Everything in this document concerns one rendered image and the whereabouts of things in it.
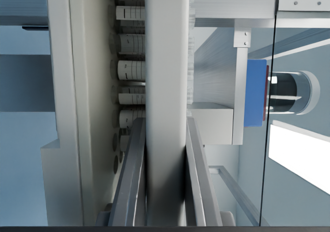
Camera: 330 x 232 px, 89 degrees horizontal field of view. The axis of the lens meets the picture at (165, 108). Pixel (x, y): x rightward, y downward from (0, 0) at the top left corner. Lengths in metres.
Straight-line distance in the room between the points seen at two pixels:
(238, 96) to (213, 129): 0.11
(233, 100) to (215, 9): 0.23
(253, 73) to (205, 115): 0.19
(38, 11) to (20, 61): 0.30
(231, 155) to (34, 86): 4.26
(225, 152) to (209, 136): 3.98
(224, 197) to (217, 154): 1.14
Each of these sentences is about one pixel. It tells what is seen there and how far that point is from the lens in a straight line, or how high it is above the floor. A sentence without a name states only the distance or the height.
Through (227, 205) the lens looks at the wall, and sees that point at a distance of 5.12.
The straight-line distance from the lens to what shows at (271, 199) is 0.56.
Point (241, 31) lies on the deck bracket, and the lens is 0.52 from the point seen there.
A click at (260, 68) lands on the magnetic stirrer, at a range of 0.57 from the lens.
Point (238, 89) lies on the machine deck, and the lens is 0.51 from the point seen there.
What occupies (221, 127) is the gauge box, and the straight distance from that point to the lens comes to 0.50.
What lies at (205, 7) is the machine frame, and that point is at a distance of 0.45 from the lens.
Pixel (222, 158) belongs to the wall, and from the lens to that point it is 4.51.
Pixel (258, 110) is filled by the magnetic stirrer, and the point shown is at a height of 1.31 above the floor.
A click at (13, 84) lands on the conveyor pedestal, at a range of 0.79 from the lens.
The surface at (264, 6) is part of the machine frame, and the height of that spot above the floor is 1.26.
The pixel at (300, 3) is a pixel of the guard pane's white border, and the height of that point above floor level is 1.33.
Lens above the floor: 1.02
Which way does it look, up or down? 1 degrees up
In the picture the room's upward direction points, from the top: 90 degrees clockwise
